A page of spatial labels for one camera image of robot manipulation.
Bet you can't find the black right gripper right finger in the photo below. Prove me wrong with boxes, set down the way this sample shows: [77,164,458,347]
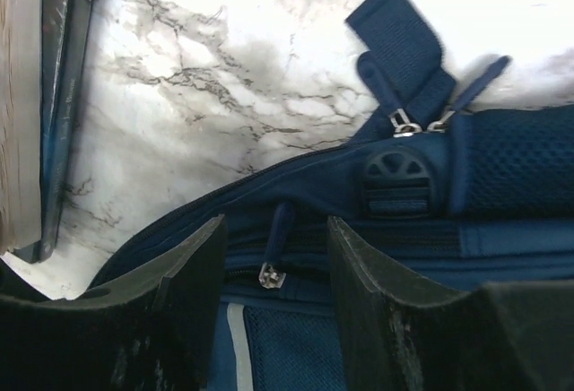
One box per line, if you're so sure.
[327,217,573,390]

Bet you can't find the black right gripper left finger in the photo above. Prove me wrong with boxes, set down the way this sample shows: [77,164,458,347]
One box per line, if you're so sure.
[1,216,227,390]

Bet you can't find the Animal Farm book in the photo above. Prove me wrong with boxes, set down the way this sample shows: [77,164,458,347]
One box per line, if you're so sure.
[1,0,42,254]

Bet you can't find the dark book at bottom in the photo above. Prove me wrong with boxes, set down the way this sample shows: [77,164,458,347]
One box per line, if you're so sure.
[34,0,93,261]

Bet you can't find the navy blue student backpack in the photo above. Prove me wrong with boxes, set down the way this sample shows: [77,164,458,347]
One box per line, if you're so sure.
[92,0,573,390]

